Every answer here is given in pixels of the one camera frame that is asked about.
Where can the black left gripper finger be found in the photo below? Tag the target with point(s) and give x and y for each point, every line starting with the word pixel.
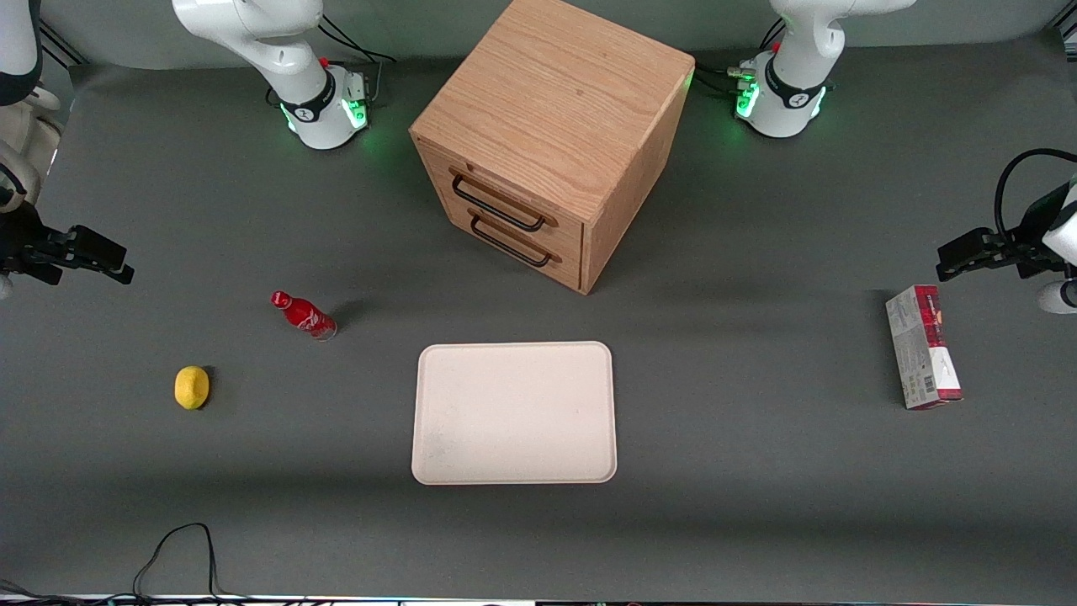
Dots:
pixel 976 266
pixel 972 244

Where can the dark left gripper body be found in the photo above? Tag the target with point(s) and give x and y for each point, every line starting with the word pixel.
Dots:
pixel 1028 247

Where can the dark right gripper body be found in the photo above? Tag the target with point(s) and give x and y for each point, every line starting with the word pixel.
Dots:
pixel 23 244

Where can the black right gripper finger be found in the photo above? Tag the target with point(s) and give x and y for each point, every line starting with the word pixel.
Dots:
pixel 105 269
pixel 99 244

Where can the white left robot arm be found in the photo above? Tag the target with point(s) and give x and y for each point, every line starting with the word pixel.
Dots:
pixel 791 93

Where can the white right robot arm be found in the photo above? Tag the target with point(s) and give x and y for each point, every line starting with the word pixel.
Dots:
pixel 252 34

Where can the oak wooden drawer cabinet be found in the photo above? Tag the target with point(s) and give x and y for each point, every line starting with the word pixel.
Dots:
pixel 555 93

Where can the grey and red carton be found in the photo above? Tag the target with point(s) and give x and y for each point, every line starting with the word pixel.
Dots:
pixel 921 353

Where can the yellow lemon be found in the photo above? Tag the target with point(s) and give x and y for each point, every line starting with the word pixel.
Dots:
pixel 192 388

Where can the red cola bottle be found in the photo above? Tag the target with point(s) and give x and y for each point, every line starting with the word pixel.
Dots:
pixel 305 316

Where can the beige plastic tray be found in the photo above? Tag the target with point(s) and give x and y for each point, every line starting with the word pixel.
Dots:
pixel 513 412

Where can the aluminium frame strut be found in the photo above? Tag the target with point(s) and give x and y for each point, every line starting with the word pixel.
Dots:
pixel 63 46
pixel 1069 32

